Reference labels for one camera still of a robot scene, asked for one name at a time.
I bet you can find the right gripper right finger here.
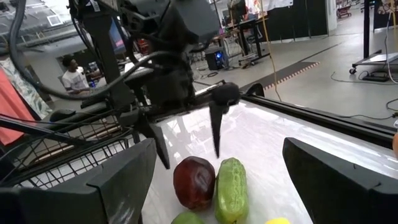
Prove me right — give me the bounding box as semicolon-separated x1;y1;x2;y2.
282;136;398;224

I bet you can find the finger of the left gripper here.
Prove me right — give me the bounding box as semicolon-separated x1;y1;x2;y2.
132;113;171;170
208;82;241;159

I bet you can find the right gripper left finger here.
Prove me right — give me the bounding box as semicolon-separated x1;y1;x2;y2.
0;138;158;224

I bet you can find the black wire basket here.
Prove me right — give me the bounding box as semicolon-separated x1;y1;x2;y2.
0;107;137;156
0;136;131;191

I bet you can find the dark maroon apple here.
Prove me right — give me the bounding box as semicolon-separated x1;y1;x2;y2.
172;156;216;212

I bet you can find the light green cucumber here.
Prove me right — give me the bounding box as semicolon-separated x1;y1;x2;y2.
213;157;250;224

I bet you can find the yellow lemon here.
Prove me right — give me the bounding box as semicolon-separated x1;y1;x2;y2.
264;217;292;224

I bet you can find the green lime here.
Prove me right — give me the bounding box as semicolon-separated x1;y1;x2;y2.
170;211;206;224

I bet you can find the black computer tower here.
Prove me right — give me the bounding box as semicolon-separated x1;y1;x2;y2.
204;46;230;72

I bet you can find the black table clamp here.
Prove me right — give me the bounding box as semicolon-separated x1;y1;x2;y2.
241;82;265;97

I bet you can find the round orange fruit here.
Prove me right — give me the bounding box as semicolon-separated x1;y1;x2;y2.
391;132;398;158

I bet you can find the computer monitor blue screen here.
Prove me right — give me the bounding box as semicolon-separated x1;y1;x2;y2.
107;18;128;57

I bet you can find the black orange-edged floor mat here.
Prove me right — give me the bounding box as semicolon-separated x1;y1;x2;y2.
239;60;321;91

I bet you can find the black desk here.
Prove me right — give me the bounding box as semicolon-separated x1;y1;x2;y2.
223;17;271;68

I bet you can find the person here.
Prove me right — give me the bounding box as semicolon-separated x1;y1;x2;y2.
60;55;103;96

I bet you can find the red cloth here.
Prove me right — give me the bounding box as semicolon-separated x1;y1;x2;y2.
0;67;37;147

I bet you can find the black floor power strip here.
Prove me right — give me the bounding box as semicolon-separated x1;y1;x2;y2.
362;71;391;83

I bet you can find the grey patterned cloth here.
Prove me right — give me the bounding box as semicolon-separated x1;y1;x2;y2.
0;57;53;121

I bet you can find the black room divider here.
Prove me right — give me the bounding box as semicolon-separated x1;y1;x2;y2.
267;0;329;43

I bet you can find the wheeled platform cart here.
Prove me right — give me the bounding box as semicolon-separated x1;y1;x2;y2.
349;0;398;75

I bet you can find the black table frame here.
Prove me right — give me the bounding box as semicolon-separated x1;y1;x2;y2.
186;79;398;149

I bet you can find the yellow hanging cable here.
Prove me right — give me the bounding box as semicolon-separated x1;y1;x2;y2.
259;0;282;102

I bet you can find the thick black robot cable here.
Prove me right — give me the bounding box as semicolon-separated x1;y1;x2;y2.
8;0;175;101

